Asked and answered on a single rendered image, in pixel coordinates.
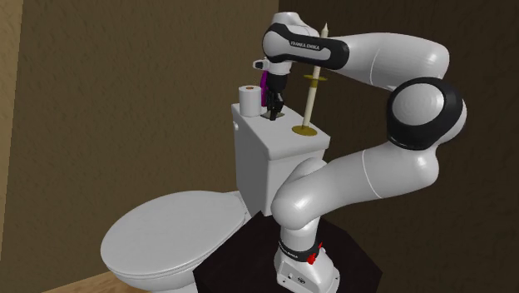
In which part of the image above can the white toilet paper roll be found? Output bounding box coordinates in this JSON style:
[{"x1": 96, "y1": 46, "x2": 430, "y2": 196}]
[{"x1": 238, "y1": 85, "x2": 262, "y2": 118}]

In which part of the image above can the cream candle on gold holder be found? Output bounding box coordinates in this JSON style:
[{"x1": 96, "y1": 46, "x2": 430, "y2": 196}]
[{"x1": 291, "y1": 22, "x2": 329, "y2": 137}]

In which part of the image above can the purple bottle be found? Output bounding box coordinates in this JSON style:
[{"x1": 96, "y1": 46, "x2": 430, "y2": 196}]
[{"x1": 259, "y1": 70, "x2": 270, "y2": 107}]

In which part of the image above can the dark robot stand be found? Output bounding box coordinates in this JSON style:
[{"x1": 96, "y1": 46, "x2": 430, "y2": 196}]
[{"x1": 193, "y1": 216, "x2": 383, "y2": 293}]

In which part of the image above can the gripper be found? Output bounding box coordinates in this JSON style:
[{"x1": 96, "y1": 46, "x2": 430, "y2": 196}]
[{"x1": 265, "y1": 73, "x2": 289, "y2": 122}]

